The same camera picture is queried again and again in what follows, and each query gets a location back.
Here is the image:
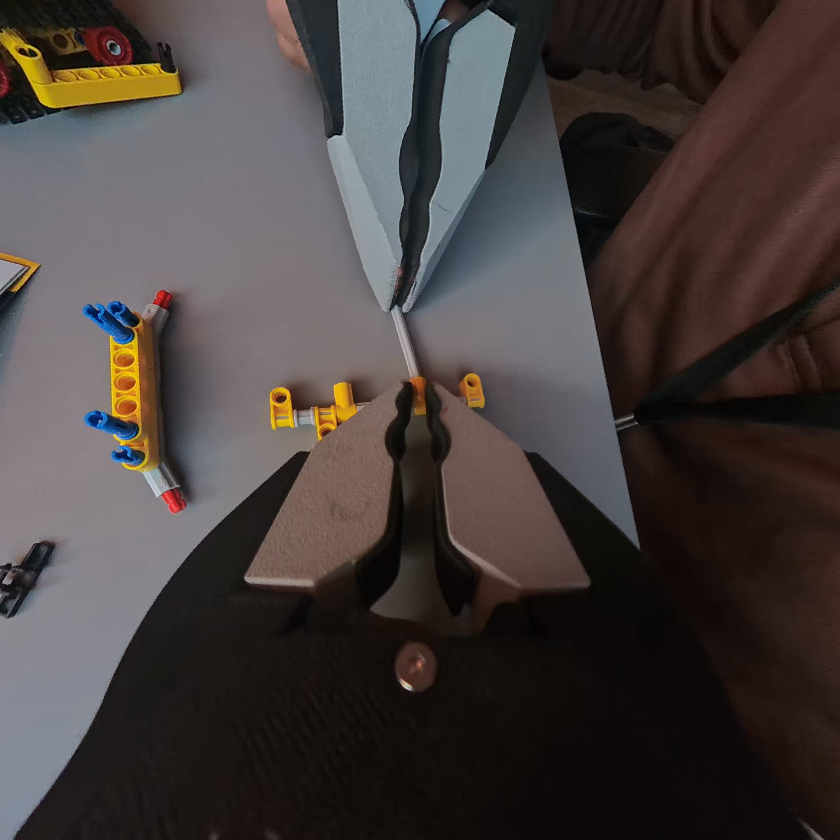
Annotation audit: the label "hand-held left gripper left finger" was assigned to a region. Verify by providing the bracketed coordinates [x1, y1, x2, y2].
[244, 382, 411, 608]

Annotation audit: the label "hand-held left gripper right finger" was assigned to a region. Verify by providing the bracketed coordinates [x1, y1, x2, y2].
[430, 384, 590, 624]

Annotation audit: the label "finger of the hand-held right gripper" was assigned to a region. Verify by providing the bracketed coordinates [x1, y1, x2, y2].
[402, 9, 516, 312]
[327, 0, 421, 309]

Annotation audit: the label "yellow lego connector axle assembly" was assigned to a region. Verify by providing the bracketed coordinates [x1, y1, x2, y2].
[270, 373, 487, 441]

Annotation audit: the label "grey lego axle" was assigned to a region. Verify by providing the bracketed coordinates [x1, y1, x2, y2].
[390, 307, 422, 383]

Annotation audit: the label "yellow black lego vehicle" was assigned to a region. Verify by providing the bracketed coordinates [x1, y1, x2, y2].
[0, 0, 183, 126]

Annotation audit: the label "yellow lego beam blue pins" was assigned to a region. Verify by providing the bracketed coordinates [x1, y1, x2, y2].
[82, 290, 188, 514]

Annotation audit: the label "small black lego piece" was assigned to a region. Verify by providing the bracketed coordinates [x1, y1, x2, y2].
[0, 541, 56, 619]

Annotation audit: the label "person's right hand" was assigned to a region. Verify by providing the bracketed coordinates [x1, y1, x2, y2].
[268, 0, 311, 70]

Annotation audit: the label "black rounded object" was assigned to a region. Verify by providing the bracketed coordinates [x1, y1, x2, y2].
[558, 112, 677, 263]

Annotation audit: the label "person's brown clothing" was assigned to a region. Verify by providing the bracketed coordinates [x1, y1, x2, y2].
[545, 0, 840, 840]

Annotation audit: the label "black strap with metal tip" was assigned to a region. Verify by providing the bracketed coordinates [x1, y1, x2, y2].
[616, 282, 840, 431]

